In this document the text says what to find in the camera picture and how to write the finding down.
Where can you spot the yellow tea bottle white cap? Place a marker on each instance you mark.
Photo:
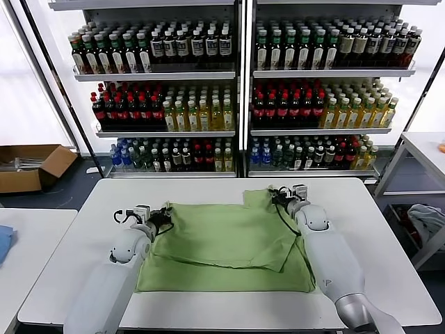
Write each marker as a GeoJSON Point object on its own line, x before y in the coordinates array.
{"type": "Point", "coordinates": [379, 115]}
{"type": "Point", "coordinates": [331, 115]}
{"type": "Point", "coordinates": [193, 118]}
{"type": "Point", "coordinates": [169, 118]}
{"type": "Point", "coordinates": [228, 118]}
{"type": "Point", "coordinates": [343, 115]}
{"type": "Point", "coordinates": [390, 113]}
{"type": "Point", "coordinates": [367, 115]}
{"type": "Point", "coordinates": [217, 118]}
{"type": "Point", "coordinates": [355, 115]}
{"type": "Point", "coordinates": [205, 118]}
{"type": "Point", "coordinates": [180, 118]}

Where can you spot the black window frame post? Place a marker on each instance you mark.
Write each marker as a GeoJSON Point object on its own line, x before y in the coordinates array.
{"type": "Point", "coordinates": [426, 104]}
{"type": "Point", "coordinates": [66, 87]}

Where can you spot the light green shirt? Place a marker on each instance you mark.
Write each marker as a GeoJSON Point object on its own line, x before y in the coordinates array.
{"type": "Point", "coordinates": [215, 236]}

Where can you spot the silver metal bars bundle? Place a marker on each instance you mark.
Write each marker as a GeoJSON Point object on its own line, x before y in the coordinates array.
{"type": "Point", "coordinates": [24, 163]}

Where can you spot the dark tea bottle green cap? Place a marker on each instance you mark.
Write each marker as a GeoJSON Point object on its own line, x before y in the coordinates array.
{"type": "Point", "coordinates": [304, 52]}
{"type": "Point", "coordinates": [290, 52]}
{"type": "Point", "coordinates": [262, 52]}
{"type": "Point", "coordinates": [104, 59]}
{"type": "Point", "coordinates": [117, 59]}
{"type": "Point", "coordinates": [144, 58]}
{"type": "Point", "coordinates": [91, 59]}
{"type": "Point", "coordinates": [331, 52]}
{"type": "Point", "coordinates": [276, 52]}
{"type": "Point", "coordinates": [317, 52]}
{"type": "Point", "coordinates": [131, 58]}

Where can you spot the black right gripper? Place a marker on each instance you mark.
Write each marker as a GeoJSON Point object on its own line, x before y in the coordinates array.
{"type": "Point", "coordinates": [283, 198]}

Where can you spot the black storage crate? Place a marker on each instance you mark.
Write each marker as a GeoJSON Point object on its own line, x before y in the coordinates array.
{"type": "Point", "coordinates": [405, 240]}

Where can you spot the grey crumpled cloth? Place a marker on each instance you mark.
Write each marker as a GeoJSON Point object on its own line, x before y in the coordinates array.
{"type": "Point", "coordinates": [424, 217]}

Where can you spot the dark tea bottle brown cap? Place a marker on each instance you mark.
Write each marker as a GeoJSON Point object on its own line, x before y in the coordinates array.
{"type": "Point", "coordinates": [78, 57]}

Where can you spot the cola bottle red cap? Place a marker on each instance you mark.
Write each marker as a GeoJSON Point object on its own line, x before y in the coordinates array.
{"type": "Point", "coordinates": [110, 115]}
{"type": "Point", "coordinates": [295, 111]}
{"type": "Point", "coordinates": [258, 111]}
{"type": "Point", "coordinates": [283, 111]}
{"type": "Point", "coordinates": [133, 115]}
{"type": "Point", "coordinates": [157, 114]}
{"type": "Point", "coordinates": [145, 114]}
{"type": "Point", "coordinates": [318, 111]}
{"type": "Point", "coordinates": [98, 115]}
{"type": "Point", "coordinates": [307, 111]}
{"type": "Point", "coordinates": [270, 111]}
{"type": "Point", "coordinates": [122, 115]}

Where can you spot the grey metal shelving unit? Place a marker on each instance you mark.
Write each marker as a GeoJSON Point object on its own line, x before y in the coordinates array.
{"type": "Point", "coordinates": [330, 73]}
{"type": "Point", "coordinates": [156, 76]}

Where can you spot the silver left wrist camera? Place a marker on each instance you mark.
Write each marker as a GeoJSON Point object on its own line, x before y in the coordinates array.
{"type": "Point", "coordinates": [142, 213]}

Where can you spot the brown cardboard box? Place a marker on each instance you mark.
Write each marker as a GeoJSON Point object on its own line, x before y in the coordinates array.
{"type": "Point", "coordinates": [52, 163]}

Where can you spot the small white floor object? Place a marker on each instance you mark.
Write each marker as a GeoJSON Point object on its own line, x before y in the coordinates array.
{"type": "Point", "coordinates": [92, 170]}

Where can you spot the blue folded cloth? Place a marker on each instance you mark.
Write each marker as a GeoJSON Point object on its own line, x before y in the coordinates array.
{"type": "Point", "coordinates": [5, 243]}

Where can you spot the grey frame side table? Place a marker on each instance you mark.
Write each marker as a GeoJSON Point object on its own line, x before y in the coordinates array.
{"type": "Point", "coordinates": [390, 167]}

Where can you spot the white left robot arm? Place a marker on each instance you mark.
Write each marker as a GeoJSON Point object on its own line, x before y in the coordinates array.
{"type": "Point", "coordinates": [104, 278]}

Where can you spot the black bottle blue-white label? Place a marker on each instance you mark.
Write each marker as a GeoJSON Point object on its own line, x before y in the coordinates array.
{"type": "Point", "coordinates": [157, 47]}
{"type": "Point", "coordinates": [169, 47]}
{"type": "Point", "coordinates": [211, 45]}
{"type": "Point", "coordinates": [197, 46]}
{"type": "Point", "coordinates": [181, 46]}
{"type": "Point", "coordinates": [225, 45]}

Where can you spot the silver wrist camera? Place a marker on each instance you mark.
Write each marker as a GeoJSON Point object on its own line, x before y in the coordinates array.
{"type": "Point", "coordinates": [142, 213]}
{"type": "Point", "coordinates": [300, 193]}

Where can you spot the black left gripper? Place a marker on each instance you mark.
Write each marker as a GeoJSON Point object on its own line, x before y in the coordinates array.
{"type": "Point", "coordinates": [160, 219]}

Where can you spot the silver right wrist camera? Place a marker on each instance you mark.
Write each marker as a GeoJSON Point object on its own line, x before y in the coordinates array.
{"type": "Point", "coordinates": [300, 193]}

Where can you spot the dark bottle with pale label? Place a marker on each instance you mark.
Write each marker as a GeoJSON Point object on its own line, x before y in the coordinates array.
{"type": "Point", "coordinates": [361, 45]}
{"type": "Point", "coordinates": [347, 45]}
{"type": "Point", "coordinates": [400, 44]}
{"type": "Point", "coordinates": [413, 43]}
{"type": "Point", "coordinates": [388, 44]}
{"type": "Point", "coordinates": [374, 44]}

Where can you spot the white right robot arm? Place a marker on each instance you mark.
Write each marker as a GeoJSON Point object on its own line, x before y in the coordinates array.
{"type": "Point", "coordinates": [330, 257]}

